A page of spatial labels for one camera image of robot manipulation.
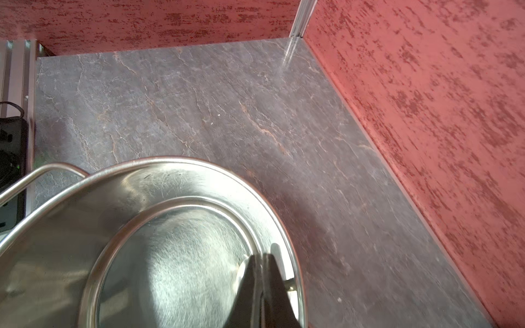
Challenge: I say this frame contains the aluminium corner post left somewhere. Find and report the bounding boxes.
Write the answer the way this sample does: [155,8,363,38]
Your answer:
[289,0,317,38]

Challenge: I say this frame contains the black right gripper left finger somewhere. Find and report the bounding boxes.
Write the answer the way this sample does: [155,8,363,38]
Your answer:
[224,254,263,328]

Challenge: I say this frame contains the stainless steel pot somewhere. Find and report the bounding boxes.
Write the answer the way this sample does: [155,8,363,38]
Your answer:
[1,157,308,327]

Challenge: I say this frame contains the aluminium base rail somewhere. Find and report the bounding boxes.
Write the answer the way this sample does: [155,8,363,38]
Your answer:
[0,39,42,222]

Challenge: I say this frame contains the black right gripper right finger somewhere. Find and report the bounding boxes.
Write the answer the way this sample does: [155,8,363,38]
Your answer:
[261,254,299,328]

